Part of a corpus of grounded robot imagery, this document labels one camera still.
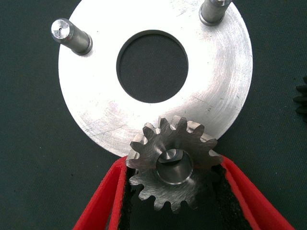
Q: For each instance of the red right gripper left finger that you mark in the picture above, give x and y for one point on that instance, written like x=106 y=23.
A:
x=103 y=196

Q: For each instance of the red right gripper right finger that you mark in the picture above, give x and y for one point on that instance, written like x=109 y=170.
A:
x=251 y=203

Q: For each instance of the steel planetary gear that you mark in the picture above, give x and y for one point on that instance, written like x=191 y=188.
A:
x=148 y=153
x=302 y=98

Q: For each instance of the round metal carrier plate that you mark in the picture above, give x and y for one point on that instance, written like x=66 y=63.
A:
x=216 y=83

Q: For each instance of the dark grey table cloth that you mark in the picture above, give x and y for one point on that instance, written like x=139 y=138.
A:
x=28 y=119

